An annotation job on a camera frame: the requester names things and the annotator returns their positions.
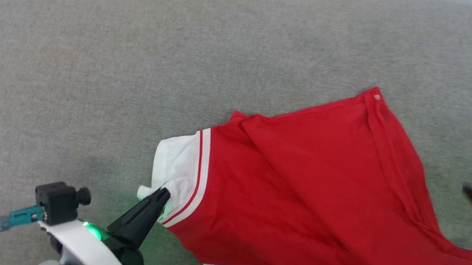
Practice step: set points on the grey fabric sofa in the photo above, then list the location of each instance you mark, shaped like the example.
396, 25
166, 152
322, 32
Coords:
137, 41

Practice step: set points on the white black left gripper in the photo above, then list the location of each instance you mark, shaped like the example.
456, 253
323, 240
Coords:
94, 252

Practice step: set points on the red garment with white trim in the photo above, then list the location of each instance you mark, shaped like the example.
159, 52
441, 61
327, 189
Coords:
326, 189

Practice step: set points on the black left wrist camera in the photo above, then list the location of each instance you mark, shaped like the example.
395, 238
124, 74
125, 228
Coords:
59, 201

